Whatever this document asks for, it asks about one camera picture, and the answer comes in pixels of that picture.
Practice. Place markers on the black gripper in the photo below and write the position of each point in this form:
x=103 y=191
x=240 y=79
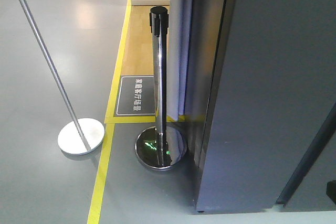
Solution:
x=331 y=190

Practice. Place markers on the silver stand with round base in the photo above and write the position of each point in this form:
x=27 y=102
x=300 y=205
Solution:
x=80 y=136

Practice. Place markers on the floor sign plate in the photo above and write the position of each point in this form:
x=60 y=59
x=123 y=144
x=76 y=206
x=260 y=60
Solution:
x=135 y=96

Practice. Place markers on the chrome stanchion post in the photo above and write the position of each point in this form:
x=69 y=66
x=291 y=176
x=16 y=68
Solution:
x=160 y=147

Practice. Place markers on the open fridge door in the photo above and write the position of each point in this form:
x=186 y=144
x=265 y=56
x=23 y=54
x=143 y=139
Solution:
x=272 y=107

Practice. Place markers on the white curtain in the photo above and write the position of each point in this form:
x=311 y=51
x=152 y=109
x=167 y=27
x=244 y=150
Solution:
x=178 y=46

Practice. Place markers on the dark grey fridge body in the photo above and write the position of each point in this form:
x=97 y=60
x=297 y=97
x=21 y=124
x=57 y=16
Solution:
x=306 y=188

